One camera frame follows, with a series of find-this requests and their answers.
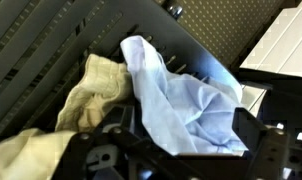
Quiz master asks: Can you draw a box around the light blue shirt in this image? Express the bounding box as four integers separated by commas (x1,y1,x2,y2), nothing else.
120,34,249,157

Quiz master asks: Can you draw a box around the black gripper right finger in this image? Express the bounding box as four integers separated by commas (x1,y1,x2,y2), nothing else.
232,107,302,180

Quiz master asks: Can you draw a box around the beige crumpled cloth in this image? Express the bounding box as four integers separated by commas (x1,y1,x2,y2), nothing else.
0,53,134,180

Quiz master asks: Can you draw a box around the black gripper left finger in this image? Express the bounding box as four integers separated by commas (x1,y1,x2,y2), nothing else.
52,104,192,180

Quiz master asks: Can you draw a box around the black slatted office chair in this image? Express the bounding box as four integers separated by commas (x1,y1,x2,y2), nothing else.
0,0,269,154

